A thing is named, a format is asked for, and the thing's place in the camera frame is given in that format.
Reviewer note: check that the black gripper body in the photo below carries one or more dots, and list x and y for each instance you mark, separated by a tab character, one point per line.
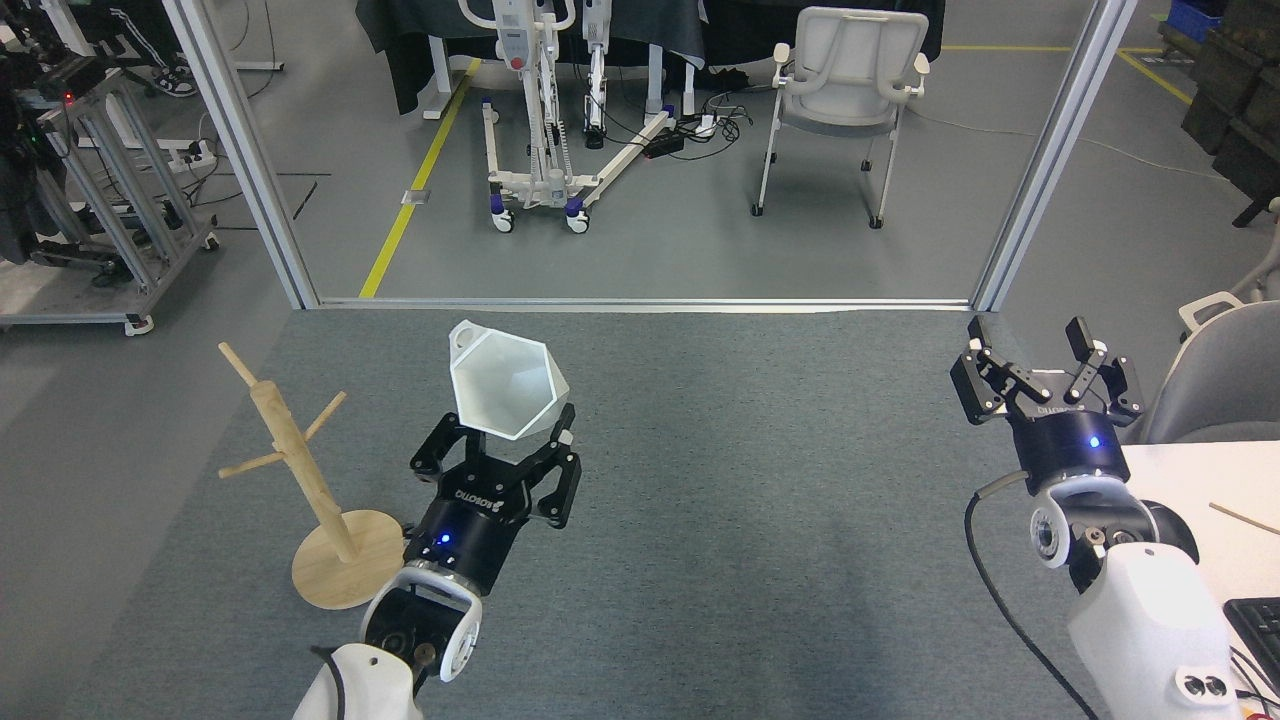
1070	440
470	520

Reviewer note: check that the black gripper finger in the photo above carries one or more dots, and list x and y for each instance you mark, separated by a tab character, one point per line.
985	385
1110	385
558	485
445	445

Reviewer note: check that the white hexagonal cup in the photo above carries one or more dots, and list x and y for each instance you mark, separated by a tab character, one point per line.
505	385

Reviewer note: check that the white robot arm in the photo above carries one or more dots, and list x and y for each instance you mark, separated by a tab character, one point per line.
380	680
1150	620

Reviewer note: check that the wooden cup rack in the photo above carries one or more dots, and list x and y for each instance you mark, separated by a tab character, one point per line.
290	440

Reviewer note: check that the grey office chair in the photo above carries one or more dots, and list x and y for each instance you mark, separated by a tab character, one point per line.
1225	390

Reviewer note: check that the white desk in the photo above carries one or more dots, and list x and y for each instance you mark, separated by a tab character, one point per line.
1230	480

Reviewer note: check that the thin wooden stick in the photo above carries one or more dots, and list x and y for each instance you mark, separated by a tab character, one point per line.
1245	519

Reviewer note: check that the metal floor plate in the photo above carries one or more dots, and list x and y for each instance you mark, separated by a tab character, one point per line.
416	197

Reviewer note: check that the black keyboard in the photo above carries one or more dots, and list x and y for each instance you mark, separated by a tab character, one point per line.
1260	640

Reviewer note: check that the dark stacked crates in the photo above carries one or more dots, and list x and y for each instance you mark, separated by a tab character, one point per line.
1240	110

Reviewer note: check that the white chair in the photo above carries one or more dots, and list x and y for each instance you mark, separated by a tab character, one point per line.
850	80

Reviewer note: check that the white stand on wheels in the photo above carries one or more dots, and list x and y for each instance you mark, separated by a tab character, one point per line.
535	120

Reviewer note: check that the black power strip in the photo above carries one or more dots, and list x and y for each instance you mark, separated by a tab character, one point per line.
663	145

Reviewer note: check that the blue bin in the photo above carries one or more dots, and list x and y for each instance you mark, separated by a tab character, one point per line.
1195	20

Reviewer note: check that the white power strip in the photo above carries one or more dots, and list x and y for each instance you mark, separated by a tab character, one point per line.
706	126

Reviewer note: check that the table with black cloth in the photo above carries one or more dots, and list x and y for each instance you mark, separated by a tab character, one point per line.
420	40

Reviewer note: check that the person's shoe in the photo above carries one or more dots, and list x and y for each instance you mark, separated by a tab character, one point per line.
175	82

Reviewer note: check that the silver table edge rail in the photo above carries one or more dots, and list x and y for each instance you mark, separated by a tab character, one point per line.
640	303

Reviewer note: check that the silver post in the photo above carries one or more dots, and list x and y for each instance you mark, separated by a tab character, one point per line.
1050	150
245	150

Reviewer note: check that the aluminium frame cart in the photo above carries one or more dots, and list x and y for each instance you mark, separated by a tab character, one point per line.
110	200

